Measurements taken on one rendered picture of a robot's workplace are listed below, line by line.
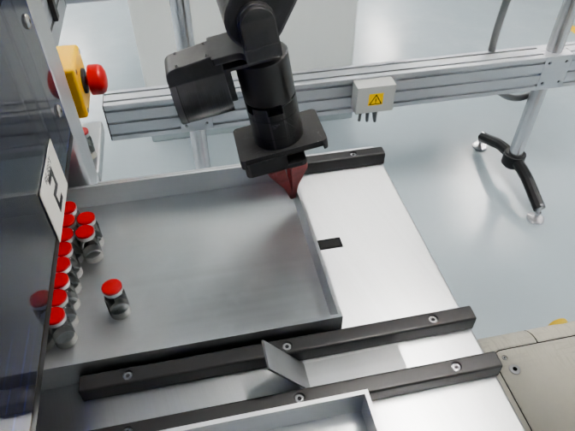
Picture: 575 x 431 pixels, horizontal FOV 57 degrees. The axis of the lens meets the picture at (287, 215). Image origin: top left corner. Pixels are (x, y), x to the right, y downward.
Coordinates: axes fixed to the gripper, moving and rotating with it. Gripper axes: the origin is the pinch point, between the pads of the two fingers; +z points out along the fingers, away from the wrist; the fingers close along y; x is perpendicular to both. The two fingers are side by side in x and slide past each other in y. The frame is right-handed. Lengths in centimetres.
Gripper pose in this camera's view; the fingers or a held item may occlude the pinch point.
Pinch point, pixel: (291, 190)
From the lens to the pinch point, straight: 68.6
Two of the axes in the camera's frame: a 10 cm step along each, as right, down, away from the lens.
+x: 2.0, 6.8, -7.0
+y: -9.6, 2.6, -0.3
